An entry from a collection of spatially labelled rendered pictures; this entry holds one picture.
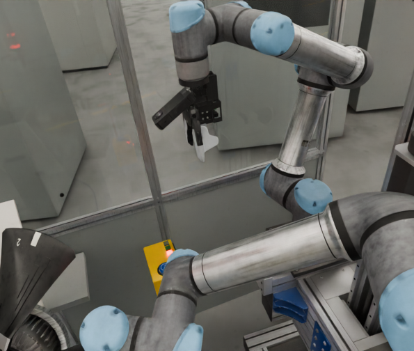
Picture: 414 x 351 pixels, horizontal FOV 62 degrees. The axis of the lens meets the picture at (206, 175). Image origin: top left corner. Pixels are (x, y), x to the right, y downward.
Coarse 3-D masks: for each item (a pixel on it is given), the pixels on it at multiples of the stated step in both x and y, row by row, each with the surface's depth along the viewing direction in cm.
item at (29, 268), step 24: (24, 240) 82; (48, 240) 80; (0, 264) 84; (24, 264) 80; (48, 264) 78; (0, 288) 82; (24, 288) 77; (48, 288) 76; (0, 312) 79; (24, 312) 75
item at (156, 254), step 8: (168, 240) 122; (144, 248) 121; (152, 248) 120; (160, 248) 120; (152, 256) 117; (160, 256) 117; (152, 264) 114; (160, 264) 114; (152, 272) 112; (160, 272) 111; (152, 280) 110; (160, 280) 109
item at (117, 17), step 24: (336, 0) 133; (120, 24) 111; (336, 24) 138; (120, 48) 114; (144, 120) 131; (144, 144) 136; (264, 168) 166; (192, 192) 158; (96, 216) 147; (120, 216) 151
